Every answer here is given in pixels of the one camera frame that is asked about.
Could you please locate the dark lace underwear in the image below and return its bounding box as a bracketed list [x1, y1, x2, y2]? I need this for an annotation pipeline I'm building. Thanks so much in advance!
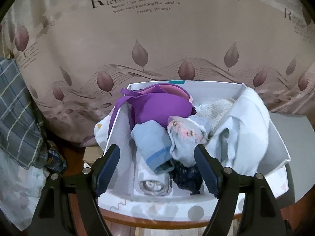
[169, 161, 205, 195]

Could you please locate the grey knit garment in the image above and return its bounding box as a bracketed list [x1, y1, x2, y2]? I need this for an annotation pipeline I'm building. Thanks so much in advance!
[191, 98, 238, 138]

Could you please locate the pink bra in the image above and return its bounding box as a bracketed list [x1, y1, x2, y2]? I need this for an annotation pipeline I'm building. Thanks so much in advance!
[143, 84, 194, 102]

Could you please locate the dark blue patterned bag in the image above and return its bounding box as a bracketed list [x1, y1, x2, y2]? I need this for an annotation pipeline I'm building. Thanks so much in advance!
[44, 140, 68, 172]

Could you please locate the leaf printed curtain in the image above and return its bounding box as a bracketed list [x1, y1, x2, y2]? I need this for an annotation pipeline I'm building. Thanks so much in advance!
[0, 0, 315, 148]

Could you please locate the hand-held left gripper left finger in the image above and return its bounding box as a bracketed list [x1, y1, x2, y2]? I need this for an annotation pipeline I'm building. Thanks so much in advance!
[28, 144, 121, 236]

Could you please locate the purple bra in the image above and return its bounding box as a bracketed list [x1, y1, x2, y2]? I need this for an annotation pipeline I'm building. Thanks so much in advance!
[107, 84, 197, 138]

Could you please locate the white cardboard shoe box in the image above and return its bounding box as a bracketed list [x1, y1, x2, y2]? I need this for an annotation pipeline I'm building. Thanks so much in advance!
[95, 80, 292, 202]

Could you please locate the light blue sock pair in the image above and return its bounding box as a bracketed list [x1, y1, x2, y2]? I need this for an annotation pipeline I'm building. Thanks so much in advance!
[130, 121, 174, 172]

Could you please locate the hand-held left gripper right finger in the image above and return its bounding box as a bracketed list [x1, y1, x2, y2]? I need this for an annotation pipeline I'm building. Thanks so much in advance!
[194, 144, 288, 236]

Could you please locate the grey plaid cloth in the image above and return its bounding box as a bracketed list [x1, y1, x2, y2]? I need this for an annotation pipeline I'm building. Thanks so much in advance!
[0, 58, 45, 170]

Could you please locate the white garment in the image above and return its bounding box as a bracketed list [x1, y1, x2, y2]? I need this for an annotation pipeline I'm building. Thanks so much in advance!
[208, 87, 271, 176]
[134, 150, 171, 197]

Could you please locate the white floral underwear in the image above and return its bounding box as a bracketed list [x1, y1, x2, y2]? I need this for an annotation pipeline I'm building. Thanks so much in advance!
[167, 115, 212, 166]

